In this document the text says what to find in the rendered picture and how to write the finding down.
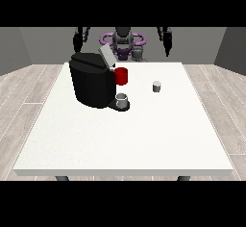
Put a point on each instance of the red pod holder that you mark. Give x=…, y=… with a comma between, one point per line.
x=121, y=76

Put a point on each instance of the grey robot trunk purple rings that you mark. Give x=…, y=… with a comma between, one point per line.
x=122, y=41

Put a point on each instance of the black coffee machine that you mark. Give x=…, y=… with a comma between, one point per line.
x=91, y=83

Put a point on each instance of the dark table leg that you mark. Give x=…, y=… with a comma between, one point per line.
x=62, y=178
x=184, y=178

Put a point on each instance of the pale grey machine lid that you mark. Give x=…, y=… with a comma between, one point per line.
x=107, y=55

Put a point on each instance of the small grey cup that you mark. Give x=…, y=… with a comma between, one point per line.
x=121, y=101

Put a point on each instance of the small grey coffee pod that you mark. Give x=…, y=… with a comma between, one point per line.
x=156, y=87

